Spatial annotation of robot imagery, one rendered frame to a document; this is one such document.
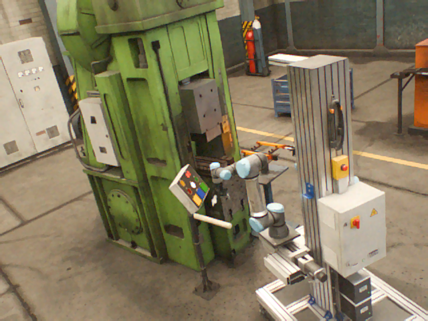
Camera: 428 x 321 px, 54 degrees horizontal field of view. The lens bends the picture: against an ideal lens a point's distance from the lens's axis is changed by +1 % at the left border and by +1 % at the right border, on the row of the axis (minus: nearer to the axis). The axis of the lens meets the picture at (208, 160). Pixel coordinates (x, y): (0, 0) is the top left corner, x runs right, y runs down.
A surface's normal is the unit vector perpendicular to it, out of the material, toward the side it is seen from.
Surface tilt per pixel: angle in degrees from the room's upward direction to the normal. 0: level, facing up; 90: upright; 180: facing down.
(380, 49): 90
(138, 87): 89
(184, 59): 90
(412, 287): 0
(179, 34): 90
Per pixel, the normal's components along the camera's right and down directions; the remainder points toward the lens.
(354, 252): 0.44, 0.33
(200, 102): 0.76, 0.14
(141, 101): -0.63, 0.40
